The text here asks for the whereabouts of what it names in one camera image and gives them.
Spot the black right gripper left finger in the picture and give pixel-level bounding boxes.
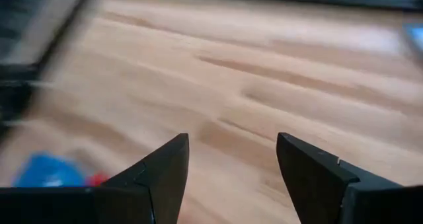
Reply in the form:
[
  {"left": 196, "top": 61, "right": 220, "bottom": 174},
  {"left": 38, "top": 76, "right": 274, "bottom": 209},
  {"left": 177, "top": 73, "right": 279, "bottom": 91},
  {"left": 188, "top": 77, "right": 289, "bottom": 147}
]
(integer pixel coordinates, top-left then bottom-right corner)
[{"left": 0, "top": 133, "right": 190, "bottom": 224}]

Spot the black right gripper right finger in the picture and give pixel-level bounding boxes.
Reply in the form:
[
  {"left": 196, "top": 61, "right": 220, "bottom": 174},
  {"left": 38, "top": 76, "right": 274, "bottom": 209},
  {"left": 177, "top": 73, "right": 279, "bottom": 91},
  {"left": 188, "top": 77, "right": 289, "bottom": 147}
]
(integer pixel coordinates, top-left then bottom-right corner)
[{"left": 276, "top": 132, "right": 423, "bottom": 224}]

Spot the blue white candy wrapper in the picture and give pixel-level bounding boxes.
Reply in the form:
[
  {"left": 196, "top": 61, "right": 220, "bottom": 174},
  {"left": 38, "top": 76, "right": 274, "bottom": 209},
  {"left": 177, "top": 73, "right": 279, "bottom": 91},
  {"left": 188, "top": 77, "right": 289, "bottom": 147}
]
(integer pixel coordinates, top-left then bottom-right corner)
[{"left": 403, "top": 22, "right": 423, "bottom": 59}]

